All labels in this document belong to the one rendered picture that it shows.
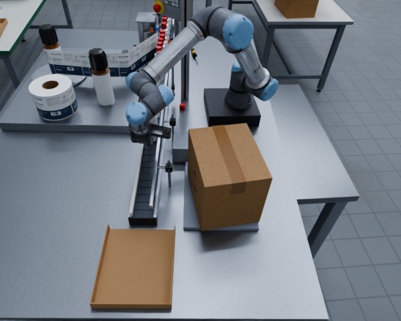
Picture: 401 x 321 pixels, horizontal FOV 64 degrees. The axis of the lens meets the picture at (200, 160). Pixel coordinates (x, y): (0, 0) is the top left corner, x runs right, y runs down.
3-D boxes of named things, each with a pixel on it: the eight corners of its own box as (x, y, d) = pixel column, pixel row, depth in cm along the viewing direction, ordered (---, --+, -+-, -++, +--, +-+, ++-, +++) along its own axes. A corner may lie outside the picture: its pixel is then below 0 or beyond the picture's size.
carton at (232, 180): (187, 174, 145) (188, 128, 126) (238, 167, 149) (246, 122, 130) (201, 231, 125) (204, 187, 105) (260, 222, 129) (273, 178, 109)
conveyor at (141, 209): (162, 36, 242) (162, 31, 239) (174, 37, 242) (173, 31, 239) (132, 223, 127) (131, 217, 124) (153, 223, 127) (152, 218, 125)
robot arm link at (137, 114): (152, 110, 113) (133, 125, 111) (155, 121, 124) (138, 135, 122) (137, 95, 114) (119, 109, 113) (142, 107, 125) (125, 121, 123)
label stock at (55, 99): (74, 120, 164) (67, 95, 154) (34, 121, 162) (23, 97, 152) (81, 97, 178) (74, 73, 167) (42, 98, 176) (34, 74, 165)
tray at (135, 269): (109, 228, 126) (107, 223, 123) (175, 230, 127) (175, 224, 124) (91, 308, 105) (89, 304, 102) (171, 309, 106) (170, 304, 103)
